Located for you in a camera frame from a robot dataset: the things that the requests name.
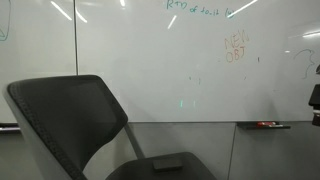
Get black felt whiteboard eraser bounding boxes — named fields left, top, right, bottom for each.
left=153, top=159, right=183, bottom=172

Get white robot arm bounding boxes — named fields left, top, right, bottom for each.
left=309, top=84, right=320, bottom=126

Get left white whiteboard panel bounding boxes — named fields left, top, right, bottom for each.
left=0, top=0, right=76, bottom=123

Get black marker tray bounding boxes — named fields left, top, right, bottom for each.
left=237, top=122, right=279, bottom=130
left=0, top=123, right=20, bottom=131

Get black mesh office chair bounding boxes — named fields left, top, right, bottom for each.
left=4, top=75, right=217, bottom=180

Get red dry erase marker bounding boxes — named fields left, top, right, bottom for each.
left=256, top=122, right=277, bottom=126

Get black dry erase marker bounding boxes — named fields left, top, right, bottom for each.
left=269, top=124, right=291, bottom=129

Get left black marker tray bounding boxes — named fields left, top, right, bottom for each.
left=0, top=123, right=20, bottom=131

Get large white wall whiteboard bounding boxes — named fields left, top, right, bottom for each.
left=75, top=0, right=320, bottom=122

